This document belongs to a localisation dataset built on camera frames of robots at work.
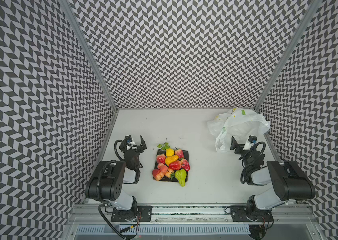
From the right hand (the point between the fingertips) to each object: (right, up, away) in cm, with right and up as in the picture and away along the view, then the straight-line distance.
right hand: (238, 139), depth 89 cm
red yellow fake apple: (-33, -14, -5) cm, 36 cm away
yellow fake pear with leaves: (-44, -5, +4) cm, 45 cm away
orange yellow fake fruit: (-42, -11, -4) cm, 43 cm away
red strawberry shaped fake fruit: (-35, -8, 0) cm, 36 cm away
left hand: (-63, +1, 0) cm, 63 cm away
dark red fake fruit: (-38, -13, -8) cm, 41 cm away
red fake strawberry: (-48, -18, -8) cm, 52 cm away
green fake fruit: (-35, -18, -10) cm, 41 cm away
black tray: (-46, -14, -6) cm, 48 cm away
